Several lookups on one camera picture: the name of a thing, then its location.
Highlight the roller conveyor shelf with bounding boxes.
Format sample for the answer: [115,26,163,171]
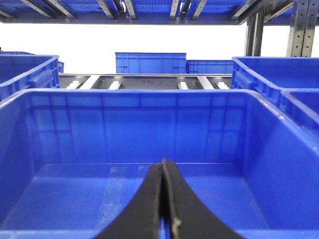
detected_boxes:
[59,73,232,90]

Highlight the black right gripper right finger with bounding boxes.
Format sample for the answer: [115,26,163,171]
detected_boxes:
[162,158,243,239]

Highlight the perforated metal rack upright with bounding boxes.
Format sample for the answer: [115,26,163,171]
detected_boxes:
[241,0,319,57]

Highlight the right blue plastic bin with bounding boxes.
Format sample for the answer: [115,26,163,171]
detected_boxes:
[0,89,319,239]

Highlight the far smaller blue crate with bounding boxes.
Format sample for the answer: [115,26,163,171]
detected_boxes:
[186,60,233,74]

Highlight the blue bin right edge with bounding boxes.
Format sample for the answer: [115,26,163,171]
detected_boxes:
[280,88,319,138]

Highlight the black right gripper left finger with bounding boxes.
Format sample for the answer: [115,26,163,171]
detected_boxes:
[95,163,163,239]

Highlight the overhead shelf with crates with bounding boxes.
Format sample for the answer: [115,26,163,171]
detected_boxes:
[0,0,293,25]

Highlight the blue bin at left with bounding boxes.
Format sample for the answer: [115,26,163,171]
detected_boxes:
[0,51,60,100]

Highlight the blue bin far right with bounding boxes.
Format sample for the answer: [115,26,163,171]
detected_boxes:
[231,56,319,106]

